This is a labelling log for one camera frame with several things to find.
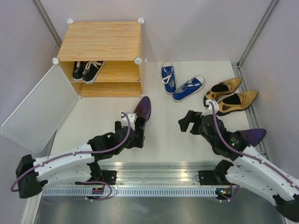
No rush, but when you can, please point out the gold loafer upper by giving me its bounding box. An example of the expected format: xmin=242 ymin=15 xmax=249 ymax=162
xmin=203 ymin=77 xmax=242 ymax=107

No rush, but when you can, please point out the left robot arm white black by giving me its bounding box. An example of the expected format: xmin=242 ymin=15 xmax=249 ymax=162
xmin=11 ymin=118 xmax=146 ymax=199

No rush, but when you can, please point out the purple loafer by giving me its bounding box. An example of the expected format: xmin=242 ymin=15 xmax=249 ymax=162
xmin=237 ymin=128 xmax=267 ymax=147
xmin=134 ymin=96 xmax=151 ymax=139

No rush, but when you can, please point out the gold loafer lower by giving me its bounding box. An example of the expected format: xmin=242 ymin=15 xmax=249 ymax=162
xmin=216 ymin=91 xmax=258 ymax=116

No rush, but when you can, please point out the left aluminium frame post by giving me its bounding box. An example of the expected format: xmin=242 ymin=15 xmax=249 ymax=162
xmin=31 ymin=0 xmax=62 ymax=48

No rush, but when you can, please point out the blue canvas sneaker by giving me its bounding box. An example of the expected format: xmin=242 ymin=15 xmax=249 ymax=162
xmin=172 ymin=75 xmax=205 ymax=102
xmin=161 ymin=62 xmax=176 ymax=95

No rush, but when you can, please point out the wooden shoe cabinet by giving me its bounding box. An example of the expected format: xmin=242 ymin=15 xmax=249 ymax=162
xmin=52 ymin=18 xmax=146 ymax=97

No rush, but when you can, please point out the aluminium mounting rail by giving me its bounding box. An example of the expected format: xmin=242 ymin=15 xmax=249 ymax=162
xmin=32 ymin=161 xmax=287 ymax=187

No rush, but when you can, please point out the aluminium frame post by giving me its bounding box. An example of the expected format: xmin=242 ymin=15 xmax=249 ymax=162
xmin=235 ymin=0 xmax=280 ymax=69
xmin=31 ymin=0 xmax=62 ymax=48

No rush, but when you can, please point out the right aluminium frame post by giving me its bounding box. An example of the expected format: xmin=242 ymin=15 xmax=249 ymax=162
xmin=235 ymin=0 xmax=280 ymax=69

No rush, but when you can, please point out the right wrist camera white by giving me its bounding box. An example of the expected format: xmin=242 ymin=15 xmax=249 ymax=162
xmin=202 ymin=100 xmax=219 ymax=116

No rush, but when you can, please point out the gold loafer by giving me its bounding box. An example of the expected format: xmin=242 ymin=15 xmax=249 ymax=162
xmin=216 ymin=91 xmax=258 ymax=116
xmin=203 ymin=77 xmax=242 ymax=107

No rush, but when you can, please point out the black canvas sneaker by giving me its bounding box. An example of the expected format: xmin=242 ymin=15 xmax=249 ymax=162
xmin=82 ymin=61 xmax=105 ymax=84
xmin=72 ymin=61 xmax=86 ymax=81

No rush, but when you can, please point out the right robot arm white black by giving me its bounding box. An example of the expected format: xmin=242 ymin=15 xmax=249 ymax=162
xmin=178 ymin=110 xmax=299 ymax=223

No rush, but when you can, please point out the frosted white cabinet door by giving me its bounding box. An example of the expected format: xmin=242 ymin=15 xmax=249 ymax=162
xmin=0 ymin=65 xmax=78 ymax=154

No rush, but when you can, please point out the white slotted cable duct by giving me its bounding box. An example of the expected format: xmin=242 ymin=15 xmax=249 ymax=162
xmin=42 ymin=187 xmax=217 ymax=197

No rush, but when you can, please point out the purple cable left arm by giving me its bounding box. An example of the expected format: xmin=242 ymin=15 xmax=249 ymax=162
xmin=10 ymin=113 xmax=131 ymax=206

